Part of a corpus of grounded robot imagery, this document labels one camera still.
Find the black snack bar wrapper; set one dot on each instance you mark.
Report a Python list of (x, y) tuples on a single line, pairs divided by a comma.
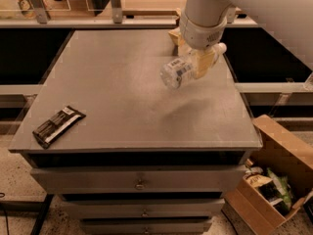
[(53, 128)]

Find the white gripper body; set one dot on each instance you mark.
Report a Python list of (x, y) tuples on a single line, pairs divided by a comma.
[(200, 36)]

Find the middle drawer metal knob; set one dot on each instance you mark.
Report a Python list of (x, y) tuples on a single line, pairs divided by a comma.
[(144, 214)]

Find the clear plastic water bottle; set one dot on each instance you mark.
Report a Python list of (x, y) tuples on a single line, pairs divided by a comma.
[(180, 71)]

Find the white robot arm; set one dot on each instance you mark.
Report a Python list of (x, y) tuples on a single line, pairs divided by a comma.
[(268, 40)]

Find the top drawer metal knob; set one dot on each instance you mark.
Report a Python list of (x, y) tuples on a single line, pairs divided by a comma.
[(140, 185)]

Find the brown and yellow chip bag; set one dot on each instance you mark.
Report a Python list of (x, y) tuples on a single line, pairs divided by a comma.
[(175, 34)]

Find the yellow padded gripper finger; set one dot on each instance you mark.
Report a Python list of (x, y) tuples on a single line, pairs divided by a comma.
[(202, 61), (184, 50)]

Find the metal shelf rail frame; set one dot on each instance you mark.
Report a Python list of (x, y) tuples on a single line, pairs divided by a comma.
[(85, 14)]

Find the open cardboard box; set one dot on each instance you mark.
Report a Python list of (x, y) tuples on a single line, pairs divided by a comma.
[(285, 154)]

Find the brown snack bag in box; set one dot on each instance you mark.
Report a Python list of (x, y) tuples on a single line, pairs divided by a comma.
[(257, 180)]

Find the grey drawer cabinet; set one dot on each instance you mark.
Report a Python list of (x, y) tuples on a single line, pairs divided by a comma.
[(188, 145)]

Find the green snack bag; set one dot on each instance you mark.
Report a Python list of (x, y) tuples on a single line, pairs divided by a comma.
[(280, 197)]

